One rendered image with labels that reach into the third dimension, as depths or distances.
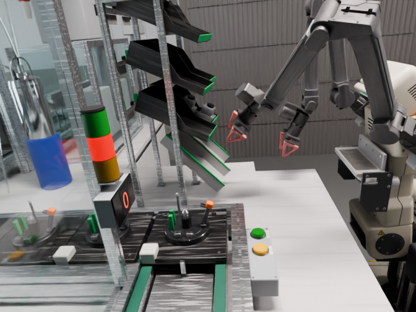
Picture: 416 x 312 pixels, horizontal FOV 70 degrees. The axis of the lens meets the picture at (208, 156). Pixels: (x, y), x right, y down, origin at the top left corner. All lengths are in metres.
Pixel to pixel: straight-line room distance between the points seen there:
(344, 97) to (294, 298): 0.81
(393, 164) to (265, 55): 2.57
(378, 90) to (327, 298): 0.56
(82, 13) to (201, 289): 1.61
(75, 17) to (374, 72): 1.62
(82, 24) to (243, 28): 2.02
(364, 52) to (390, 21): 3.09
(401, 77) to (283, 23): 2.58
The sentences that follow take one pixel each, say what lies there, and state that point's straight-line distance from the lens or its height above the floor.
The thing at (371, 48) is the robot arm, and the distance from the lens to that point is 0.80.
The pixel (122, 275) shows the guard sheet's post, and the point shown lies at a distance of 0.82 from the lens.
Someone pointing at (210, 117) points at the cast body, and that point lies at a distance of 1.19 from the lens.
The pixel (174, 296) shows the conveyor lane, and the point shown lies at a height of 0.92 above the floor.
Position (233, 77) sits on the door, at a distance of 3.59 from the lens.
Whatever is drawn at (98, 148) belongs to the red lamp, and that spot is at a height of 1.34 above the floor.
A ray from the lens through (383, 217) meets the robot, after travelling 1.30.
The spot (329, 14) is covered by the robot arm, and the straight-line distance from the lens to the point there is 0.77.
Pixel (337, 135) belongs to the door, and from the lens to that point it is 3.95.
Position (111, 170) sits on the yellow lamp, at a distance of 0.65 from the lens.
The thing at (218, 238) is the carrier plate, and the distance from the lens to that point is 0.91.
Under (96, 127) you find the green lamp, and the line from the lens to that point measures 0.62.
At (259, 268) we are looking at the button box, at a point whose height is 0.96.
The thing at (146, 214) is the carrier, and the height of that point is 0.97.
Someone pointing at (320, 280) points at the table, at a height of 0.86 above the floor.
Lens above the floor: 1.53
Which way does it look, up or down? 22 degrees down
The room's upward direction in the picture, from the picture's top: 5 degrees counter-clockwise
